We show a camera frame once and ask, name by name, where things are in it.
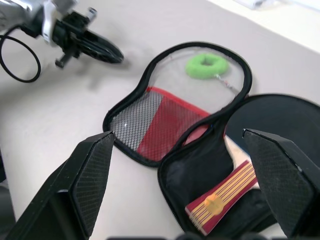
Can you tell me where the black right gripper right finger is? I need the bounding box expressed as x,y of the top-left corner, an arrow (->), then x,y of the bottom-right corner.
242,128 -> 320,240

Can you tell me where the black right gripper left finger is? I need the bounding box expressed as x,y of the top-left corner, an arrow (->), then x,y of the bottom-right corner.
4,131 -> 116,240

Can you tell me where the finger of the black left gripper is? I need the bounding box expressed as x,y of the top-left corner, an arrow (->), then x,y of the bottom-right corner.
79,39 -> 121,65
86,31 -> 125,63

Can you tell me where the table tennis paddle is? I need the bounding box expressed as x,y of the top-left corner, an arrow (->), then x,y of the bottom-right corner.
184,93 -> 320,237

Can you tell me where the black zippered paddle case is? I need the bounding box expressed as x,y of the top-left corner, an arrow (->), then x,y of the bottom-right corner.
102,41 -> 320,237

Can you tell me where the white flat object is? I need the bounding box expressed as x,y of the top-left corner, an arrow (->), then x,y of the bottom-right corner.
234,0 -> 320,11

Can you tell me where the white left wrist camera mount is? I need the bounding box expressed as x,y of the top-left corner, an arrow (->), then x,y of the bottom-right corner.
41,0 -> 79,46

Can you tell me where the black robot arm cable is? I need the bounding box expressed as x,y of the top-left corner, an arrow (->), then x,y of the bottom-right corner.
0,24 -> 42,83

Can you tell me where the green ring zipper pull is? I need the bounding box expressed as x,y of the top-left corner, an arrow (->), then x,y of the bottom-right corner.
184,54 -> 238,95

